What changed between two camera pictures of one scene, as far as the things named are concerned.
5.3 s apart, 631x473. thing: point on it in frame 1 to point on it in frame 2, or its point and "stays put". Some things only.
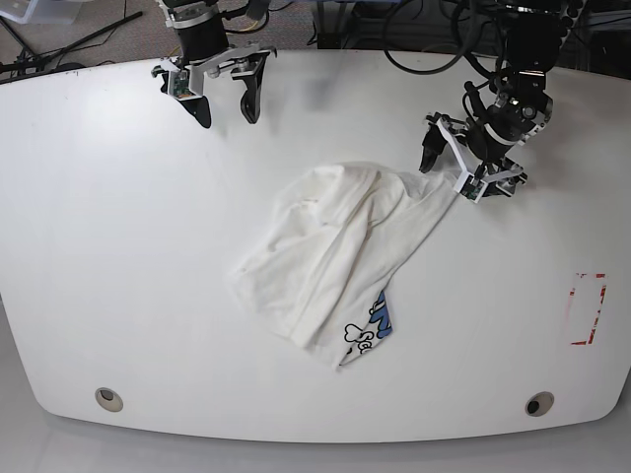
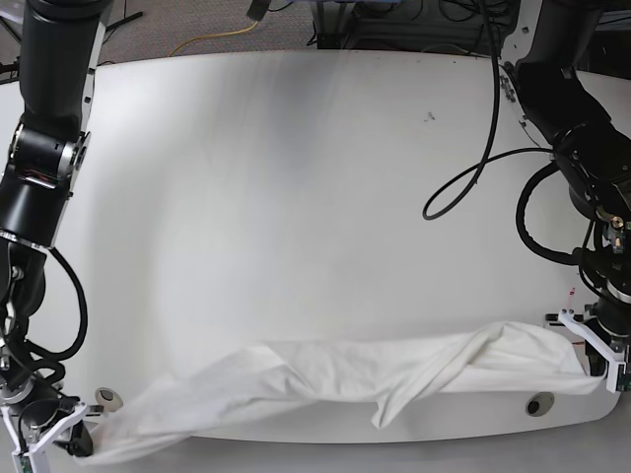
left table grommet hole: (108, 399) stays put
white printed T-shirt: (337, 237) to (490, 359)
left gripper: (487, 177) to (606, 325)
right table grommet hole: (539, 404) stays put
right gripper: (186, 81) to (32, 416)
